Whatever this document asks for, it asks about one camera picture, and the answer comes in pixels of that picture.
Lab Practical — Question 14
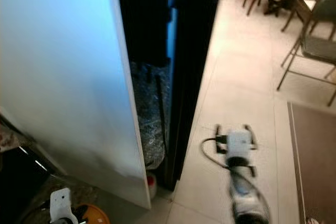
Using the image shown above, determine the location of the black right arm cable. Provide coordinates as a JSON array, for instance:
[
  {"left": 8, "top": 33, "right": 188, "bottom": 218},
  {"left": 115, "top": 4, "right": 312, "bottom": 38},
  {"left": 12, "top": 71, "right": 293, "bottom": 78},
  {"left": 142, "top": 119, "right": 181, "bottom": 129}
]
[{"left": 201, "top": 136, "right": 247, "bottom": 177}]

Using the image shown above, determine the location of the black low cabinet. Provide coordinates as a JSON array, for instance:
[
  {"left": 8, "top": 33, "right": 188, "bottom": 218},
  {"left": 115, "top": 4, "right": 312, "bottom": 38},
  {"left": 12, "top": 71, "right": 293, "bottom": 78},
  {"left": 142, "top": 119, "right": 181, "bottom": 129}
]
[{"left": 0, "top": 148, "right": 64, "bottom": 224}]

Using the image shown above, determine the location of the bubble wrap sheet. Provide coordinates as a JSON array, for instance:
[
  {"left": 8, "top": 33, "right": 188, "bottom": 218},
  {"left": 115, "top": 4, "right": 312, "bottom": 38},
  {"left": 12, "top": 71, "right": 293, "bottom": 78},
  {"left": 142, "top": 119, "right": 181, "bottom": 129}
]
[{"left": 130, "top": 60, "right": 171, "bottom": 171}]

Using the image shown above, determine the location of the white jug red cap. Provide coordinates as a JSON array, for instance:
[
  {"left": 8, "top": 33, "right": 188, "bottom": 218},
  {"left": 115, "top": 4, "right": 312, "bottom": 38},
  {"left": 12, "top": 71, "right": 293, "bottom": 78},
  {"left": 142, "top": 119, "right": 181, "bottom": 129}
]
[{"left": 145, "top": 173, "right": 159, "bottom": 200}]

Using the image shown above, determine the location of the speckled granite counter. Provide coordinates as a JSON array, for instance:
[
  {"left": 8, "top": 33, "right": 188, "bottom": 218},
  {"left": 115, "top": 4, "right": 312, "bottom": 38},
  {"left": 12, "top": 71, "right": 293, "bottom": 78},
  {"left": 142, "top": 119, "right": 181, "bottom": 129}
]
[{"left": 0, "top": 122, "right": 85, "bottom": 224}]

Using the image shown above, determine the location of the dark folding chair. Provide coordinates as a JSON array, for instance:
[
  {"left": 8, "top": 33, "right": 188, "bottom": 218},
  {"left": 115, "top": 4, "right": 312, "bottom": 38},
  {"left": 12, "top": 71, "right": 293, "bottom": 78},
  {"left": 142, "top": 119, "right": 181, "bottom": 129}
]
[{"left": 276, "top": 0, "right": 336, "bottom": 107}]

